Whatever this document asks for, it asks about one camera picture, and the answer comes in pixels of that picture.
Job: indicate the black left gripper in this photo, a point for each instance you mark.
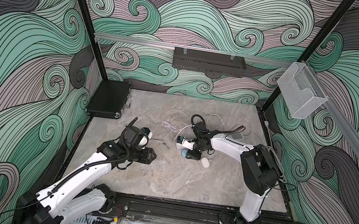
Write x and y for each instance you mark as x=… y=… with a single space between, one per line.
x=146 y=158

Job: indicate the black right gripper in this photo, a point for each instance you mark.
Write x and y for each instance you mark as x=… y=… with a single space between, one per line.
x=191 y=154

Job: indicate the blue earbud case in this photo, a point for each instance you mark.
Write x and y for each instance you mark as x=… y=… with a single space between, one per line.
x=184 y=153

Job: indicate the white earbud case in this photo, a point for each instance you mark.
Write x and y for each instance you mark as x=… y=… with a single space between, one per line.
x=205 y=162

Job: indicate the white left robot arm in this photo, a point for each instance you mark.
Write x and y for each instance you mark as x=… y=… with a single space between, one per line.
x=65 y=201

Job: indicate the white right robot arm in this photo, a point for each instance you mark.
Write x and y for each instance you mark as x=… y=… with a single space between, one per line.
x=260 y=171

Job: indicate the white power strip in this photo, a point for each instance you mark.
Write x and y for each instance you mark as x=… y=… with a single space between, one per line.
x=237 y=136

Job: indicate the black carbon-pattern briefcase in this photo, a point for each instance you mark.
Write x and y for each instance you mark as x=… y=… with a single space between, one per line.
x=109 y=99

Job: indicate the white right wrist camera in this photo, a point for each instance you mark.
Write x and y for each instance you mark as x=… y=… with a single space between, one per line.
x=183 y=143

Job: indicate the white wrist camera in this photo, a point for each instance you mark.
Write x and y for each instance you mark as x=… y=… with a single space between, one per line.
x=183 y=143
x=146 y=135

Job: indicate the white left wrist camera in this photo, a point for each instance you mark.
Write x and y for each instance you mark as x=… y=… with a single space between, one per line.
x=146 y=135

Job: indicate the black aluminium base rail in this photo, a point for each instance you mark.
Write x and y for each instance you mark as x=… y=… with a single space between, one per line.
x=137 y=206

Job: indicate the black perforated wall tray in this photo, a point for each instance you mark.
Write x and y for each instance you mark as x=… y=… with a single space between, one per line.
x=211 y=64

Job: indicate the clear acrylic wall holder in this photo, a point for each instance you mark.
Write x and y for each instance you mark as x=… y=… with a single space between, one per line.
x=301 y=90

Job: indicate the aluminium wall rail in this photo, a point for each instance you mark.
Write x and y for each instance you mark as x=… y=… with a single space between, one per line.
x=171 y=46

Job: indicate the aluminium right side rail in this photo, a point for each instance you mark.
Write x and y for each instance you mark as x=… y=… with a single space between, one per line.
x=349 y=133

